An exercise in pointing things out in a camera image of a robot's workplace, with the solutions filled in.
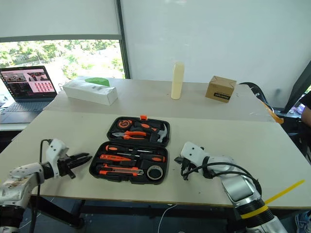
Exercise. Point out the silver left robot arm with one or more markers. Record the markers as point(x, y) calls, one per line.
point(22, 174)

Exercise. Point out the yellow zip tie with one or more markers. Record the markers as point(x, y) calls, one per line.
point(284, 191)

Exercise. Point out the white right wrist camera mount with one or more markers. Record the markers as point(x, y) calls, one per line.
point(192, 153)

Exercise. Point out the tall cream plastic bottle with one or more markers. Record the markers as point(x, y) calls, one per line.
point(177, 80)

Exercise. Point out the white side desk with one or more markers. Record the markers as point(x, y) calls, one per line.
point(12, 126)

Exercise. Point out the black metal table frame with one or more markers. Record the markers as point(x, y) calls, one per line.
point(121, 206)

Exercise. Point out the dark window frame post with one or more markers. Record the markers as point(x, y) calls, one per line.
point(122, 43)

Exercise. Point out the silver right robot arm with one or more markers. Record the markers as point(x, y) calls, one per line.
point(240, 187)

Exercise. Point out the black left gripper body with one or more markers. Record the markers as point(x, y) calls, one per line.
point(64, 167)

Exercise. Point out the long white box green print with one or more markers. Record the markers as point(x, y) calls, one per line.
point(90, 92)

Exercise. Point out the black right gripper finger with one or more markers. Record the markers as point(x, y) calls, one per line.
point(185, 176)

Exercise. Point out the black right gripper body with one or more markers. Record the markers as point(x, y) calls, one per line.
point(185, 165)

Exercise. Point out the black tool case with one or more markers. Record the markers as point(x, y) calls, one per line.
point(102, 167)

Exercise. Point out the orange voltage tester pen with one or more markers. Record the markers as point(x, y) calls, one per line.
point(114, 157)

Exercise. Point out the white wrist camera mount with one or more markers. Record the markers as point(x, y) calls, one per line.
point(192, 153)
point(54, 150)

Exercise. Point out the orange black tape measure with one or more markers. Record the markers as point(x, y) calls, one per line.
point(124, 123)

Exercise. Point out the black orange utility knife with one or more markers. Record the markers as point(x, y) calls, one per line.
point(116, 171)

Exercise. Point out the black electrical tape roll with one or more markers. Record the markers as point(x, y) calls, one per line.
point(154, 172)

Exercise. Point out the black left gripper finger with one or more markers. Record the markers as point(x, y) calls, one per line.
point(80, 155)
point(82, 161)

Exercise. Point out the dark grey open laptop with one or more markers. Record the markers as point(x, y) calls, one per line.
point(24, 82)

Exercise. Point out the short orange black screwdriver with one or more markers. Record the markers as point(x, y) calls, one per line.
point(155, 159)

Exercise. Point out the person in dark clothes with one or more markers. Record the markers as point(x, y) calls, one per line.
point(307, 102)

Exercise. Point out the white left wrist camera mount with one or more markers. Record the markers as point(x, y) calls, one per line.
point(54, 150)

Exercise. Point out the long orange black screwdriver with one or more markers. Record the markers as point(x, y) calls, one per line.
point(115, 148)

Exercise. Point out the small brown cardboard box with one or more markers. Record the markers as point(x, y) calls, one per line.
point(219, 89)

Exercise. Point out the white roller window blind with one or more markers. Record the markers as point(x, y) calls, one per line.
point(58, 17)

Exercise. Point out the black slanted beam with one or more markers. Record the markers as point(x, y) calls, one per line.
point(298, 89)

